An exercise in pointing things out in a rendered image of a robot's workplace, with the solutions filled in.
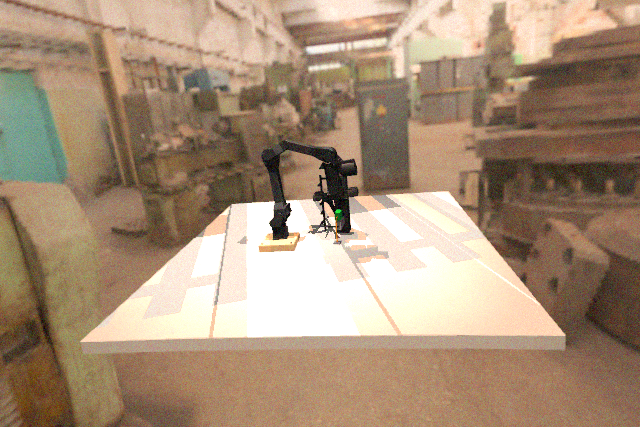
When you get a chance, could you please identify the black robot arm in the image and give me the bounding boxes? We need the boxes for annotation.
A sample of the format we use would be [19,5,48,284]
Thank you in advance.
[261,139,357,240]

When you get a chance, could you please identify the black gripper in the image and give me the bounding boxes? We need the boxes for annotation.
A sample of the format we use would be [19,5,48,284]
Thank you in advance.
[313,177,359,214]

